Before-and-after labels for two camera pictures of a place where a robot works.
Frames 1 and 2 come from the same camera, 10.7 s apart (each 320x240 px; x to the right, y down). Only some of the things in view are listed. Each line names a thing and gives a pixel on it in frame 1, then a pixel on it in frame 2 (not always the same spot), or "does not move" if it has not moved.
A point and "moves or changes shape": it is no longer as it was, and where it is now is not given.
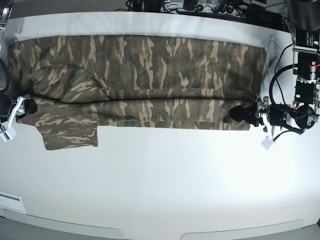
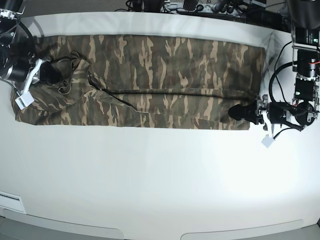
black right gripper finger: [249, 114] does not move
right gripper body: [276, 115] does not move
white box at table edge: [12, 202] does not move
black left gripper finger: [30, 106] to [55, 72]
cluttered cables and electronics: [271, 10] does not move
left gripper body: [21, 112] to [36, 64]
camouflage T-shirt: [80, 84] moves or changes shape
